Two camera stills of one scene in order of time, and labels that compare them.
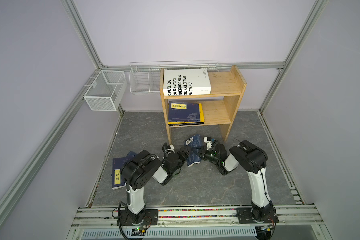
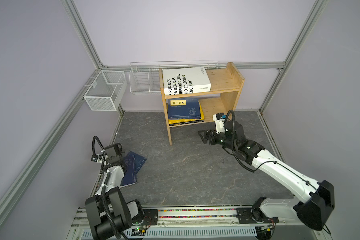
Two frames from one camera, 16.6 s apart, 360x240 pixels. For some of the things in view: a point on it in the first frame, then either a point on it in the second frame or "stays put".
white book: [179, 82] stays put
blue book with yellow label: [118, 179] -> [129, 177]
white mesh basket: [105, 93] stays put
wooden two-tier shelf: [227, 88] stays put
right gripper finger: [200, 150] -> [206, 136]
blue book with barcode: [193, 145] -> [184, 108]
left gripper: [183, 157] -> [122, 151]
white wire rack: [145, 76] stays put
